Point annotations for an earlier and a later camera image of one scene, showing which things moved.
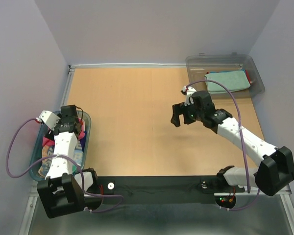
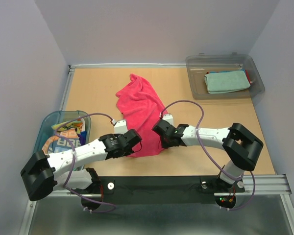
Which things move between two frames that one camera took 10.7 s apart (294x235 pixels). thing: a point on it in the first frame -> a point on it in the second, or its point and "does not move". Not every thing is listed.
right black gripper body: x=195 y=114 -> x=165 y=142
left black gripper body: x=60 y=116 -> x=127 y=152
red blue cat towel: x=246 y=71 does not move
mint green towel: x=233 y=80 does not move
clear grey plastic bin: x=236 y=73 does not move
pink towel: x=48 y=142 -> x=143 y=109
